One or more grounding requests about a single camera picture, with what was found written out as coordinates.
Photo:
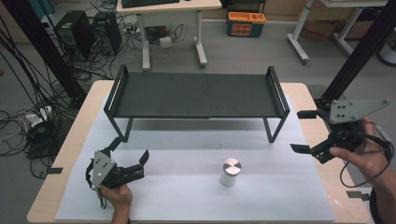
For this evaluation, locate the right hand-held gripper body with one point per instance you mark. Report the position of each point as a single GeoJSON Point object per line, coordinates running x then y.
{"type": "Point", "coordinates": [348, 110]}

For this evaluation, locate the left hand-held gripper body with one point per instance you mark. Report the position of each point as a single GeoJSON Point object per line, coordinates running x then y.
{"type": "Point", "coordinates": [102, 169]}

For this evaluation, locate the silver metal cup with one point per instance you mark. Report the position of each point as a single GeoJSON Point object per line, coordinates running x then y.
{"type": "Point", "coordinates": [231, 174]}

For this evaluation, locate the black metal shelf rack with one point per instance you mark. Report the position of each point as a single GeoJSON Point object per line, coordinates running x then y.
{"type": "Point", "coordinates": [199, 95]}

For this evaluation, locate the person's left hand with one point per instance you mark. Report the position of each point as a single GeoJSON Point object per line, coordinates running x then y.
{"type": "Point", "coordinates": [120, 197]}

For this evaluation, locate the person's right hand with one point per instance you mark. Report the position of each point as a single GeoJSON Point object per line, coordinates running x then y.
{"type": "Point", "coordinates": [372, 158]}

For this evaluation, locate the black tape piece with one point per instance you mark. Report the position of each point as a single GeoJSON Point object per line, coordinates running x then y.
{"type": "Point", "coordinates": [356, 194]}
{"type": "Point", "coordinates": [54, 170]}

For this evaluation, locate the white foam mat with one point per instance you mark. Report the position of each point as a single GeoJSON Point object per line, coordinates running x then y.
{"type": "Point", "coordinates": [186, 199]}

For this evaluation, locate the white round object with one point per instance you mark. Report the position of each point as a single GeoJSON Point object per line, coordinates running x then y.
{"type": "Point", "coordinates": [387, 49]}

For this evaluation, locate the white power strip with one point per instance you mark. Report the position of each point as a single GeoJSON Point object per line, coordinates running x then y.
{"type": "Point", "coordinates": [37, 117]}

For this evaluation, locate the cardboard boxes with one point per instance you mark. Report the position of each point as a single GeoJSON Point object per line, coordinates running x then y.
{"type": "Point", "coordinates": [330, 15]}

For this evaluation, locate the black computer tower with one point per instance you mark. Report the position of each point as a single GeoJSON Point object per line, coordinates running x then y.
{"type": "Point", "coordinates": [109, 32]}
{"type": "Point", "coordinates": [74, 34]}

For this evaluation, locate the white power adapter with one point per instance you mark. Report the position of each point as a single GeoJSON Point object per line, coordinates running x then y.
{"type": "Point", "coordinates": [165, 42]}

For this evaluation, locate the black keyboard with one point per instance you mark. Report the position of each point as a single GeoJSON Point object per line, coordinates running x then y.
{"type": "Point", "coordinates": [149, 2]}

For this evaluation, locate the white desk with wooden top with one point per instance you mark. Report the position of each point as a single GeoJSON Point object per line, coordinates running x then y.
{"type": "Point", "coordinates": [168, 5]}

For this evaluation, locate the black metal stand post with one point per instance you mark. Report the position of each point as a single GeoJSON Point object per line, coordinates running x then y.
{"type": "Point", "coordinates": [40, 46]}
{"type": "Point", "coordinates": [361, 53]}

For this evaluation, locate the white desk frame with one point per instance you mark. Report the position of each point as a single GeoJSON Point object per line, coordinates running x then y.
{"type": "Point", "coordinates": [299, 43]}

